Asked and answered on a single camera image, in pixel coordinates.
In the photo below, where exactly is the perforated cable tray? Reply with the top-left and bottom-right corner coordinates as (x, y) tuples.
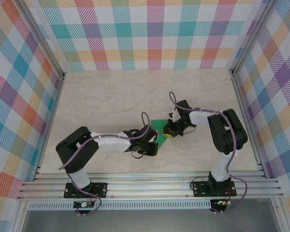
(28, 200), (212, 210)

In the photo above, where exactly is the grey metal panel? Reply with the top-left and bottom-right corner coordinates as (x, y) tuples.
(21, 209), (281, 232)

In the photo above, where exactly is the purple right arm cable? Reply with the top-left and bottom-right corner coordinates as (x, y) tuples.
(168, 91), (248, 216)

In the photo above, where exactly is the aluminium mounting rail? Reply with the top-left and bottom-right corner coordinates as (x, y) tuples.
(16, 172), (285, 200)

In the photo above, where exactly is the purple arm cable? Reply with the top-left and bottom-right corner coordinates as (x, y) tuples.
(168, 91), (248, 216)
(59, 112), (158, 217)

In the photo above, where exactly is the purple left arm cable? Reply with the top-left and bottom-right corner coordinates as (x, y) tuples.
(59, 112), (158, 217)

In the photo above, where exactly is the dark circuit board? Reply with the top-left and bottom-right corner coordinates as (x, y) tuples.
(73, 201), (95, 209)

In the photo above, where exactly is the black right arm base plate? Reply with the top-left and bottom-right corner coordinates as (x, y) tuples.
(191, 181), (237, 198)

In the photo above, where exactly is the aluminium frame post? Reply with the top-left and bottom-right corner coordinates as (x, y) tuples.
(15, 0), (66, 80)
(230, 0), (276, 73)

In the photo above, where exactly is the aluminium side rail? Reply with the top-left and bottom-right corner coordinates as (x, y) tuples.
(33, 74), (66, 181)
(229, 70), (267, 178)

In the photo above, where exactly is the green cloth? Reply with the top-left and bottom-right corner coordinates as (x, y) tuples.
(151, 118), (170, 147)

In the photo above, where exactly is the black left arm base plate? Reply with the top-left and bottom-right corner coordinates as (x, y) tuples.
(64, 182), (109, 199)

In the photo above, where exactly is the small right wrist camera box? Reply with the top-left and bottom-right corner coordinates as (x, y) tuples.
(168, 110), (181, 122)

